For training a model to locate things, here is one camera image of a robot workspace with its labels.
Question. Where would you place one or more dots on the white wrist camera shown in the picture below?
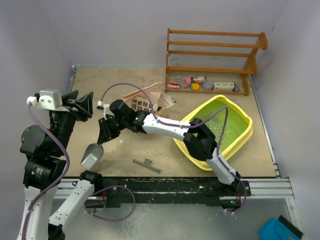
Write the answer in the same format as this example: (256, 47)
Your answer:
(48, 99)
(101, 106)

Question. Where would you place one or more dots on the pink patterned bottle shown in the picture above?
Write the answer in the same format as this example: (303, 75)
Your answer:
(194, 79)

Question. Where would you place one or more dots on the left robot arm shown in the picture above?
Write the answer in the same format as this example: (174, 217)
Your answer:
(45, 146)

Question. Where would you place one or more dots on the pink cat litter bag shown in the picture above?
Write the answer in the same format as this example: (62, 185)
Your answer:
(156, 100)

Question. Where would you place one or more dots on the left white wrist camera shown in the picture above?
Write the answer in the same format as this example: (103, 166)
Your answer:
(48, 99)

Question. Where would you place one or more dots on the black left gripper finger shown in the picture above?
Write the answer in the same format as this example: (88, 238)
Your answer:
(84, 105)
(69, 98)

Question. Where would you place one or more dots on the orange wooden shelf rack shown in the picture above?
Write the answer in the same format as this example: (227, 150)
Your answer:
(250, 67)

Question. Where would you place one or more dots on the red white staples box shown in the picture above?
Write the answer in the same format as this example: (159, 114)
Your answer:
(172, 85)

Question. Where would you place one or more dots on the pale green box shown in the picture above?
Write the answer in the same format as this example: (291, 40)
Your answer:
(224, 86)

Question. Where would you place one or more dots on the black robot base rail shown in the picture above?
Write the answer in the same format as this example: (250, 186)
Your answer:
(168, 190)

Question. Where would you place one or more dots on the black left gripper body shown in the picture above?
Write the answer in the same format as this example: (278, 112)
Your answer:
(64, 121)

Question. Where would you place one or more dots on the silver metal scoop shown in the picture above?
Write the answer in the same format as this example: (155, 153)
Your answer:
(91, 156)

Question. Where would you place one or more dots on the yellow green litter box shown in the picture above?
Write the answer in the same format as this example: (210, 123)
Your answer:
(239, 126)

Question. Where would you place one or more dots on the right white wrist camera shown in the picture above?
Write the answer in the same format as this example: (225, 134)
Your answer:
(101, 106)

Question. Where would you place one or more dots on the white bag sealing clip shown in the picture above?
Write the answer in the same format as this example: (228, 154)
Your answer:
(148, 163)

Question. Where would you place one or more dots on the yellow grey eraser block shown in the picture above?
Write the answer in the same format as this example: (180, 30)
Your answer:
(194, 86)

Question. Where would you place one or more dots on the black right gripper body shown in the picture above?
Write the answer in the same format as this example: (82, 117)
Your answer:
(119, 124)

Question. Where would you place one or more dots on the blue dustpan with brush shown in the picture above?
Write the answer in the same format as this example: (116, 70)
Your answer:
(279, 229)

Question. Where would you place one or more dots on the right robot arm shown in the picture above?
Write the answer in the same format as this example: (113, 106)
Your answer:
(199, 140)

